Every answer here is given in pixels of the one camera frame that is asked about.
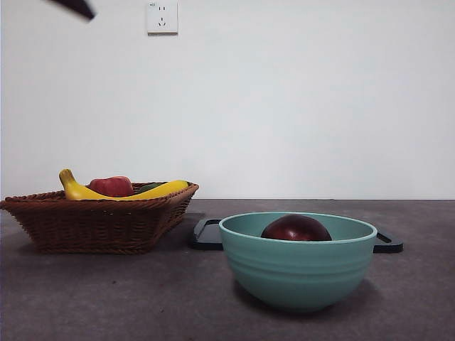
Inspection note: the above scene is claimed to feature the dark red plum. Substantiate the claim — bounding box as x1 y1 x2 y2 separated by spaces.
261 214 332 242

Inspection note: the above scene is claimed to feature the red apple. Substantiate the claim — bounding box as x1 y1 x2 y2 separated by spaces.
89 175 134 197

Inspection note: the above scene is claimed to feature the teal ribbed bowl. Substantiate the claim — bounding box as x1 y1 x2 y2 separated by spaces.
218 211 378 313

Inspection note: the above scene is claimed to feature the white wall socket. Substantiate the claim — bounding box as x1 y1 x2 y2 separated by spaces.
147 0 178 36

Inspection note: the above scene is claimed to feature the yellow banana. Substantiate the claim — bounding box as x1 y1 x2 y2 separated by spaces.
58 168 190 202

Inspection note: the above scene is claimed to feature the dark rectangular tray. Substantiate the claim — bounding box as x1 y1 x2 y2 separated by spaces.
193 218 405 254

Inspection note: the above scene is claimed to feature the brown wicker basket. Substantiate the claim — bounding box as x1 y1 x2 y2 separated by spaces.
0 181 200 254

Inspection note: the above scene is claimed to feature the dark green vegetable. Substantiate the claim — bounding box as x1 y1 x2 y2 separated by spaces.
134 182 168 195

